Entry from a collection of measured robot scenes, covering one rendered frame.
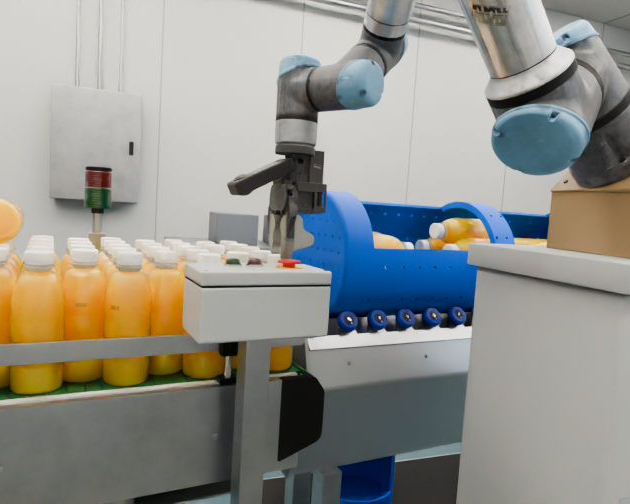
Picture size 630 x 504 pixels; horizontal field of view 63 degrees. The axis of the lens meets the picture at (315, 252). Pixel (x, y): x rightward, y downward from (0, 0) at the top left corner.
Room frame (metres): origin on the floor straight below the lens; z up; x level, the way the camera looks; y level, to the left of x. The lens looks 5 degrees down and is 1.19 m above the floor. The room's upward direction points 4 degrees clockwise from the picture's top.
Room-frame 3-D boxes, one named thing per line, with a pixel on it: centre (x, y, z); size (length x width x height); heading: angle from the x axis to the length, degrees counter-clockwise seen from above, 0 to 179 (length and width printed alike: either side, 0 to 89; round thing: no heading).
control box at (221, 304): (0.78, 0.08, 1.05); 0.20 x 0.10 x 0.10; 117
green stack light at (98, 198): (1.27, 0.54, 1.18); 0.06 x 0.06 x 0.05
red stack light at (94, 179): (1.27, 0.54, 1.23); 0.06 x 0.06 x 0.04
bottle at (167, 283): (0.87, 0.25, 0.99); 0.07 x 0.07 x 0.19
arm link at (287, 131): (0.94, 0.05, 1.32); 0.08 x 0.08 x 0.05
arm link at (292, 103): (0.94, 0.04, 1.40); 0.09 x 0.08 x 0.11; 53
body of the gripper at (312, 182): (0.94, 0.04, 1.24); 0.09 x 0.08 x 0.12; 117
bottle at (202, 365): (0.87, 0.18, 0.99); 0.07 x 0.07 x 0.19
